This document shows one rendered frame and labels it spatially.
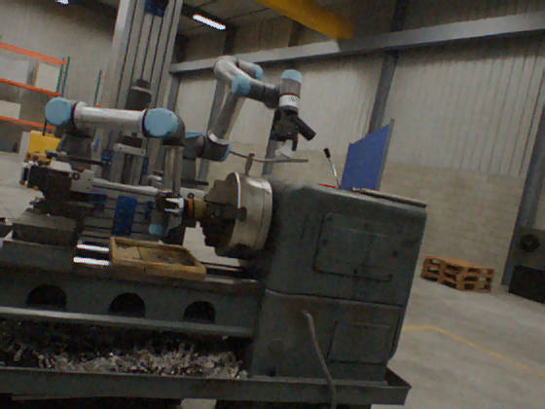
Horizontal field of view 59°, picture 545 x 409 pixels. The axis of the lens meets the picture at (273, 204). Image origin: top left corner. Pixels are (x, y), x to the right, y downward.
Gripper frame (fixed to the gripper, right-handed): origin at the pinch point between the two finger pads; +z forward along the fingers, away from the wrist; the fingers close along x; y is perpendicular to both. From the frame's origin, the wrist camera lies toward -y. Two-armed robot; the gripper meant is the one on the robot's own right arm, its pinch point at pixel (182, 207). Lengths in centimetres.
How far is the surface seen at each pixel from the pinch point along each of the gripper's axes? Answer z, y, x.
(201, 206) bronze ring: 0.7, -6.6, 1.7
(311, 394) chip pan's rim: 27, -51, -53
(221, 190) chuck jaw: -7.3, -14.4, 8.4
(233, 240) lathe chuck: 10.9, -17.2, -6.7
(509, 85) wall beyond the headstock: -736, -839, 347
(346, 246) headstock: 18, -57, -2
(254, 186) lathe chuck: 6.6, -22.2, 12.6
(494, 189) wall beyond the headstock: -708, -841, 98
